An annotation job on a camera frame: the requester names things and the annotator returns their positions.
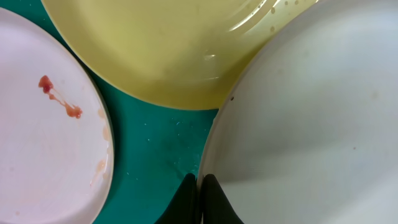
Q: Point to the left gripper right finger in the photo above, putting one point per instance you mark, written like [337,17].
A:
[216,208]

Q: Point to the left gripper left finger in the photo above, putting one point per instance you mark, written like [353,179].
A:
[181,209]

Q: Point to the yellow-green plate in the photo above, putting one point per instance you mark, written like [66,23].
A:
[182,54]

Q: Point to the teal plastic tray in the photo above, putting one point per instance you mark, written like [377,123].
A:
[154,147]

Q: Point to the white plate with orange stain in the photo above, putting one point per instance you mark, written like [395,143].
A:
[309,132]

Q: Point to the white plate with red stain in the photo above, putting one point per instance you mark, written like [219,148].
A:
[57,150]

